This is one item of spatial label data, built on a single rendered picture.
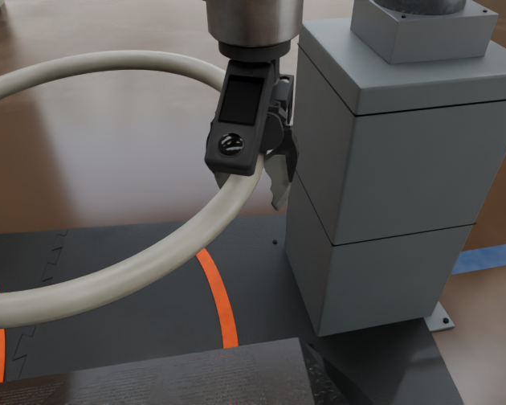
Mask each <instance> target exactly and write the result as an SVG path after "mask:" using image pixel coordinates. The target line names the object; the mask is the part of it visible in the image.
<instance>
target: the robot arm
mask: <svg viewBox="0 0 506 405"><path fill-rule="evenodd" d="M202 1H204V2H206V15H207V25H208V32H209V33H210V34H211V35H212V37H213V38H215V39H216V40H218V49H219V51H220V53H221V54H222V55H224V56H226V57H227V58H229V59H230V60H229V61H228V64H227V68H226V74H225V77H224V81H223V84H222V90H221V93H220V97H219V100H218V106H217V109H216V111H215V116H214V117H213V119H212V121H211V122H210V132H209V134H208V137H207V139H206V154H205V157H204V161H205V163H206V165H207V167H208V168H209V170H211V171H212V173H213V174H214V177H215V180H216V182H217V184H218V187H219V189H220V190H221V188H222V187H223V186H224V184H225V183H226V181H227V179H228V178H229V177H230V176H231V174H236V175H242V176H248V177H250V176H252V175H253V174H254V173H255V167H256V163H257V159H258V155H259V151H261V152H262V153H264V154H267V151H268V150H272V149H273V150H272V151H271V152H270V153H268V154H267V156H266V158H265V161H264V169H265V172H266V173H267V174H268V175H269V177H270V179H271V188H270V190H271V192H272V194H273V197H272V201H271V204H272V206H273V207H274V208H275V210H280V208H281V207H282V206H283V205H284V204H285V202H286V200H287V198H288V193H289V191H290V187H291V184H292V179H293V176H294V173H295V170H296V165H297V161H298V157H299V142H298V139H297V137H296V135H295V134H293V125H290V121H291V118H292V102H293V87H294V75H286V74H280V57H282V56H284V55H286V54H287V53H288V52H289V51H290V49H291V40H292V39H294V38H295V37H296V36H297V35H298V34H299V33H300V32H301V30H302V21H303V8H304V0H202ZM374 1H375V2H376V3H377V4H378V5H379V6H383V7H385V8H387V9H390V10H395V11H398V12H402V13H407V14H420V15H443V14H453V13H456V12H459V11H461V10H462V9H463V8H464V7H465V4H466V1H467V0H374ZM284 80H288V83H287V82H285V81H284ZM287 110H288V113H286V112H287Z"/></svg>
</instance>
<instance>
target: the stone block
mask: <svg viewBox="0 0 506 405"><path fill-rule="evenodd" d="M0 405H375V404H374V403H373V402H372V401H371V399H370V398H369V397H368V396H367V395H366V394H365V393H364V392H363V391H362V389H361V388H360V387H359V386H358V385H357V384H356V383H355V382H353V381H352V380H351V379H349V378H348V377H347V376H346V375H344V374H343V373H342V372H341V371H339V370H338V369H337V368H336V367H335V366H334V365H333V364H331V363H330V362H329V361H327V360H326V359H325V358H324V357H322V356H321V355H320V354H319V353H317V352H316V351H315V350H314V349H313V348H312V347H311V346H309V345H308V344H307V343H306V342H304V341H303V340H302V339H301V338H299V337H294V338H288V339H283V340H277V341H272V342H262V343H256V344H250V345H245V346H236V347H230V348H225V349H219V350H209V351H203V352H198V353H192V354H183V355H177V356H172V357H166V358H156V359H151V360H145V361H139V362H130V363H125V364H119V365H114V366H103V367H98V368H92V369H87V370H77V371H72V372H66V373H61V374H51V375H45V376H39V377H34V378H25V379H19V380H14V381H8V382H0Z"/></svg>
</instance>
